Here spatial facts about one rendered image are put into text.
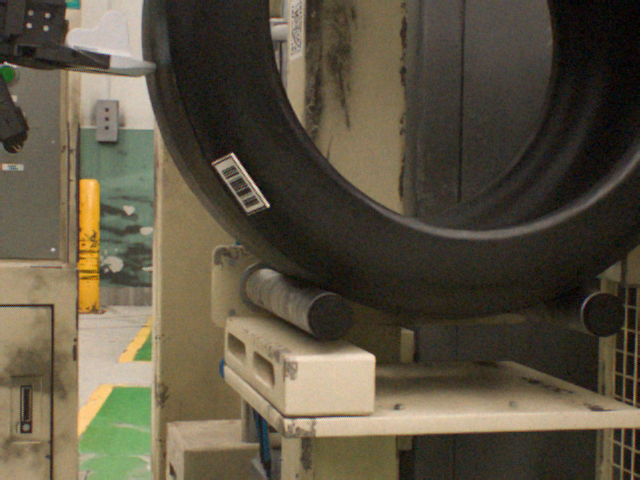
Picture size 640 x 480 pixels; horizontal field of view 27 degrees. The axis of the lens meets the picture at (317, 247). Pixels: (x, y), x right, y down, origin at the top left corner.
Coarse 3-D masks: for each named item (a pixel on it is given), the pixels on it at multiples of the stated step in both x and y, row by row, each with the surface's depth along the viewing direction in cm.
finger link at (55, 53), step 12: (24, 48) 125; (36, 48) 123; (48, 48) 124; (60, 48) 123; (72, 48) 124; (48, 60) 124; (60, 60) 124; (72, 60) 124; (84, 60) 124; (96, 60) 125; (108, 60) 126
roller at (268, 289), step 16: (256, 272) 155; (272, 272) 150; (256, 288) 149; (272, 288) 142; (288, 288) 136; (304, 288) 131; (320, 288) 130; (256, 304) 154; (272, 304) 140; (288, 304) 132; (304, 304) 126; (320, 304) 123; (336, 304) 123; (288, 320) 135; (304, 320) 125; (320, 320) 123; (336, 320) 123; (352, 320) 124; (320, 336) 124; (336, 336) 124
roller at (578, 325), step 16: (576, 288) 135; (544, 304) 139; (560, 304) 135; (576, 304) 132; (592, 304) 129; (608, 304) 130; (544, 320) 142; (560, 320) 136; (576, 320) 132; (592, 320) 129; (608, 320) 130; (608, 336) 130
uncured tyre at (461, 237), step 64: (192, 0) 120; (256, 0) 119; (576, 0) 157; (192, 64) 121; (256, 64) 119; (576, 64) 157; (192, 128) 123; (256, 128) 120; (576, 128) 157; (192, 192) 143; (320, 192) 122; (512, 192) 156; (576, 192) 154; (256, 256) 144; (320, 256) 124; (384, 256) 124; (448, 256) 125; (512, 256) 126; (576, 256) 128
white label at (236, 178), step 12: (228, 156) 120; (216, 168) 123; (228, 168) 121; (240, 168) 120; (228, 180) 122; (240, 180) 121; (240, 192) 122; (252, 192) 121; (240, 204) 123; (252, 204) 122; (264, 204) 121
